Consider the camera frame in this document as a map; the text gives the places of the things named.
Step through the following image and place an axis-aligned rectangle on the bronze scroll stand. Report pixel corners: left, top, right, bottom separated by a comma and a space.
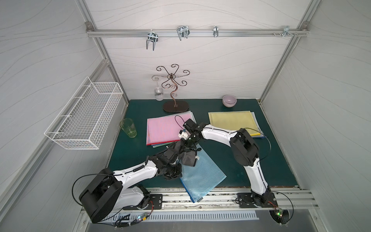
152, 64, 190, 113

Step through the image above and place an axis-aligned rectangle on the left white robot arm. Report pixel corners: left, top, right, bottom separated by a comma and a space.
78, 141, 185, 223

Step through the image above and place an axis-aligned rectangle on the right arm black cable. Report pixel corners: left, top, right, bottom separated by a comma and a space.
243, 127, 272, 163

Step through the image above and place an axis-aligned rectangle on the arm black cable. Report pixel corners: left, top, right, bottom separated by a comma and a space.
71, 173, 117, 207
243, 127, 272, 163

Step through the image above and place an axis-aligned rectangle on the yellow mesh document bag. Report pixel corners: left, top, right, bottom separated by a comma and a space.
208, 111, 260, 136

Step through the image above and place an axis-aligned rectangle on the white mesh document bag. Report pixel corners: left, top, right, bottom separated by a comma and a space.
251, 111, 265, 138

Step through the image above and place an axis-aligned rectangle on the green drinking glass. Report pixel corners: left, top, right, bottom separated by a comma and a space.
119, 118, 137, 138

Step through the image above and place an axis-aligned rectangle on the metal hook clamp middle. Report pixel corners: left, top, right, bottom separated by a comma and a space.
176, 26, 190, 40

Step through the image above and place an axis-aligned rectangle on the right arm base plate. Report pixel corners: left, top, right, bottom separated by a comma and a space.
235, 192, 278, 208

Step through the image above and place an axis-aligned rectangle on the metal hook clamp left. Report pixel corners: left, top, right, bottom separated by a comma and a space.
146, 32, 158, 51

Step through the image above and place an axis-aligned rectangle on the white wire basket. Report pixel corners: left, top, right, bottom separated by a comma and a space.
44, 77, 123, 150

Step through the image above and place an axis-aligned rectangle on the metal ring clamp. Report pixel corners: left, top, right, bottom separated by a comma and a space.
213, 26, 219, 38

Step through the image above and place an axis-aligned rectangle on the grey microfibre cloth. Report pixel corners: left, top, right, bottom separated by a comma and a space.
178, 148, 202, 167

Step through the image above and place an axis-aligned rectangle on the metal hook clamp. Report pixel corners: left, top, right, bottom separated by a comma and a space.
146, 32, 158, 51
176, 26, 190, 40

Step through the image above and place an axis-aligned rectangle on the stack of coloured document bags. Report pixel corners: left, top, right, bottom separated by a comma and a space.
146, 111, 198, 148

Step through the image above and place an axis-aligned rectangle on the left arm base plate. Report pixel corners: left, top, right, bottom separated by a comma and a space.
123, 194, 163, 210

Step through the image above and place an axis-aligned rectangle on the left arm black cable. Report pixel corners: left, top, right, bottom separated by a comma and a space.
71, 173, 117, 207

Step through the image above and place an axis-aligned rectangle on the purple bowl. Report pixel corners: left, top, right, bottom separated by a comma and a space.
222, 95, 237, 108

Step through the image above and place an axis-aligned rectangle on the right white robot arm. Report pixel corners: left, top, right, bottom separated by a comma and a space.
179, 119, 271, 197

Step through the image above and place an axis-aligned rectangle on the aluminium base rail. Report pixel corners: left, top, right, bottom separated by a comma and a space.
81, 188, 319, 214

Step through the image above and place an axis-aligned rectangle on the metal bracket right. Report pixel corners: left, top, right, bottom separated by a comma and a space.
272, 26, 299, 38

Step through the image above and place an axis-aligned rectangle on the aluminium top rail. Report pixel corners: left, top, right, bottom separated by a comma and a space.
87, 28, 310, 38

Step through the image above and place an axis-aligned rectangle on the hanging wine glass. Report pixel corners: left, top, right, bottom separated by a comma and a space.
151, 75, 164, 101

